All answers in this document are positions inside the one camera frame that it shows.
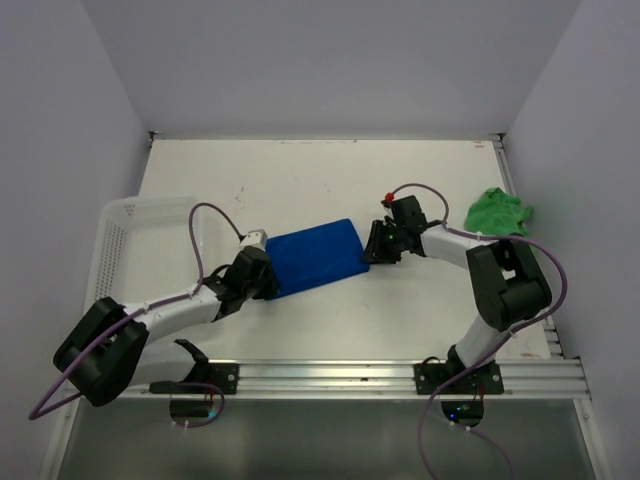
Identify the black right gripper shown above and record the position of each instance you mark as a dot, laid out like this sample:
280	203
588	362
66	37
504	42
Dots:
375	252

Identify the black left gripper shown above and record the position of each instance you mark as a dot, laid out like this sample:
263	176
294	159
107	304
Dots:
272	285

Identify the blue towel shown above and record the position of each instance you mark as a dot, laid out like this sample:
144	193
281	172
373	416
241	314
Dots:
316	256

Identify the green towel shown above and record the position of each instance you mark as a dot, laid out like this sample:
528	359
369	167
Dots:
496	212

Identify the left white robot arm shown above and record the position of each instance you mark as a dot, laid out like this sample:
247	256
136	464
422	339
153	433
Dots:
109	349

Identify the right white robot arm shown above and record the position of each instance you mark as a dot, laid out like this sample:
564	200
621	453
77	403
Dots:
508	286

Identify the white perforated plastic basket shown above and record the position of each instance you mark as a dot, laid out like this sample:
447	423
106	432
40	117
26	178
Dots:
143	249

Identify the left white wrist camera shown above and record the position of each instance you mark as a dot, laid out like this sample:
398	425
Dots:
255	238

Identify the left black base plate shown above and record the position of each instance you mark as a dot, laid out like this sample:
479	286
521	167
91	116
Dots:
224	375

